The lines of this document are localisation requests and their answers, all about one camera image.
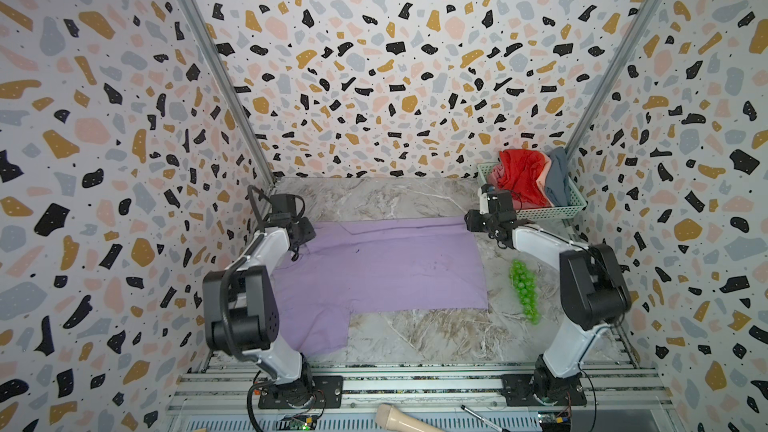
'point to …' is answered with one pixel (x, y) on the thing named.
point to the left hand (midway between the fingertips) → (303, 227)
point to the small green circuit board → (297, 422)
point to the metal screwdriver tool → (494, 426)
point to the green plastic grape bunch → (524, 279)
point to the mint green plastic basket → (577, 200)
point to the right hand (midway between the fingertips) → (469, 209)
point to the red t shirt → (518, 171)
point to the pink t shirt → (493, 179)
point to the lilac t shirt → (355, 267)
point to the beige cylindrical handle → (393, 419)
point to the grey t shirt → (556, 186)
